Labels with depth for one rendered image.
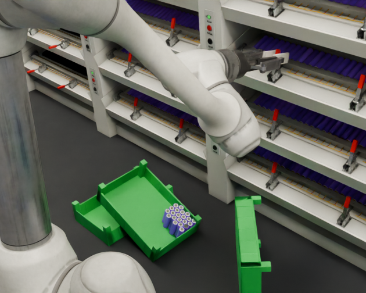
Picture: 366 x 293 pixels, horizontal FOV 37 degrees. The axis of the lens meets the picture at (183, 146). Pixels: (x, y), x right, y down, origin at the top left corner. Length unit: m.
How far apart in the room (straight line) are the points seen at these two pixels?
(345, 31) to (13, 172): 0.85
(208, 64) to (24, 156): 0.51
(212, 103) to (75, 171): 1.21
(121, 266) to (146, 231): 0.81
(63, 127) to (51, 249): 1.52
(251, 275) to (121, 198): 0.61
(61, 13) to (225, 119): 0.50
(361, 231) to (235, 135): 0.60
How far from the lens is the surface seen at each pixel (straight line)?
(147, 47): 1.03
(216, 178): 1.96
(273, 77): 1.59
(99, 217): 2.00
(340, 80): 1.53
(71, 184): 2.19
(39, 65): 2.78
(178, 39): 1.89
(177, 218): 1.82
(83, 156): 2.34
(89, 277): 1.03
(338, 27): 1.44
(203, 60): 1.30
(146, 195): 1.93
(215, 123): 1.18
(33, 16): 0.85
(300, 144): 1.66
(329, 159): 1.61
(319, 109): 1.53
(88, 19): 0.86
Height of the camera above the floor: 1.26
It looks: 33 degrees down
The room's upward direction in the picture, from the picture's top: 5 degrees counter-clockwise
